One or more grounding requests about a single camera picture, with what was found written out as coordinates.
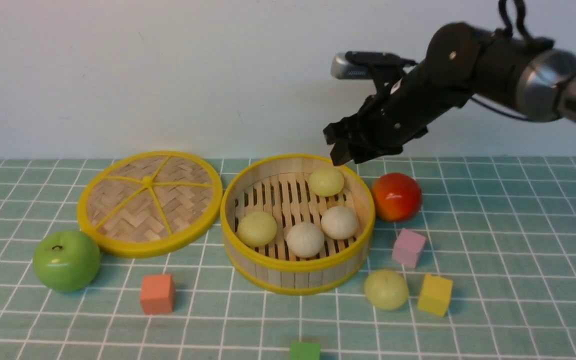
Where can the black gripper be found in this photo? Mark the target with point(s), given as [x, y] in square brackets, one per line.
[400, 111]

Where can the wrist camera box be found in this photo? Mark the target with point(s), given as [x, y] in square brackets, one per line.
[368, 65]

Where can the green checkered tablecloth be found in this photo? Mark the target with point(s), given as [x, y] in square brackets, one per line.
[502, 228]

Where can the green cube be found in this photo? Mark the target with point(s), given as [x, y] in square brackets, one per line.
[305, 351]

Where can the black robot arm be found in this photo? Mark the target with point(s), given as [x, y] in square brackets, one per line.
[528, 76]

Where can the yellow cube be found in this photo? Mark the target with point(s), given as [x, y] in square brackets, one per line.
[435, 295]

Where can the bamboo steamer lid yellow rim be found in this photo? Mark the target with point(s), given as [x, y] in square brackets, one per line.
[150, 204]

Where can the red tomato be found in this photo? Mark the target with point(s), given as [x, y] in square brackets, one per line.
[397, 197]

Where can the pale yellow bun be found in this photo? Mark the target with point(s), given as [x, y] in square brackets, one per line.
[326, 182]

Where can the green apple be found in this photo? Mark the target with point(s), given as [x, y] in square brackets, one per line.
[66, 261]

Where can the white bun front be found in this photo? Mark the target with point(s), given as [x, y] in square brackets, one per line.
[339, 223]

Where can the pale green bun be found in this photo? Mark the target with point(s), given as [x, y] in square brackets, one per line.
[386, 289]
[257, 229]

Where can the pink cube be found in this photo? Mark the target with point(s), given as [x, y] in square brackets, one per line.
[408, 248]

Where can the bamboo steamer tray yellow rim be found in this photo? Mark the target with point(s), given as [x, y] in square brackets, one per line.
[280, 186]

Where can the white bun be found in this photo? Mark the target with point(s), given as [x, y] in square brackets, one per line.
[339, 223]
[305, 240]

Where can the orange cube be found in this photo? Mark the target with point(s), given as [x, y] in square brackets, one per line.
[157, 294]

